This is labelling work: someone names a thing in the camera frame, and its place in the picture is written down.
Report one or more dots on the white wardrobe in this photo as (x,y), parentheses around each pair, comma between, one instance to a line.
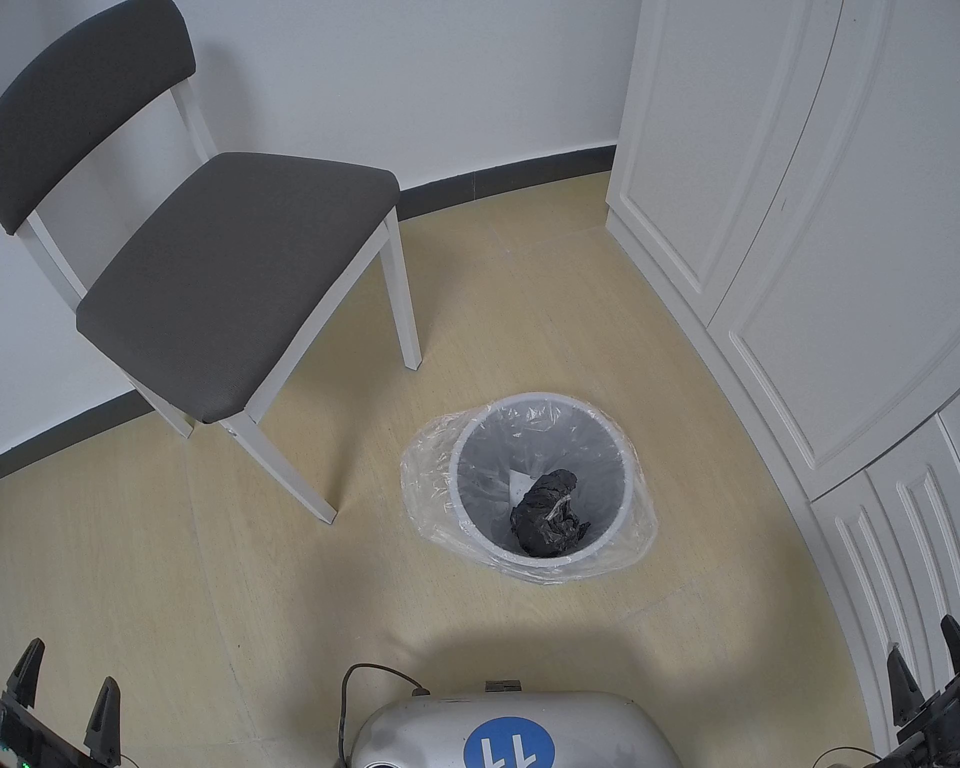
(750,150)

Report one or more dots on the white trash bin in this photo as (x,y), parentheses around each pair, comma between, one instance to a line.
(487,457)

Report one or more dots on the white paper scrap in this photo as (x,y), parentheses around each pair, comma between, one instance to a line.
(517,484)

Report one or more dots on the grey padded white chair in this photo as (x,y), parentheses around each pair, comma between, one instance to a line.
(225,255)

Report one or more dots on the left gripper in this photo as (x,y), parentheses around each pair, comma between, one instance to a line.
(30,739)

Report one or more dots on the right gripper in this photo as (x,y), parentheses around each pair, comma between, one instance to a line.
(934,731)

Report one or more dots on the crumpled black plastic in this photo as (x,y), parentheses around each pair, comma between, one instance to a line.
(547,517)

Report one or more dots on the clear plastic bag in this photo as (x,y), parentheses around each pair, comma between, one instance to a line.
(427,480)

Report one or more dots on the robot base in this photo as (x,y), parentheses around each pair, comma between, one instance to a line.
(420,735)

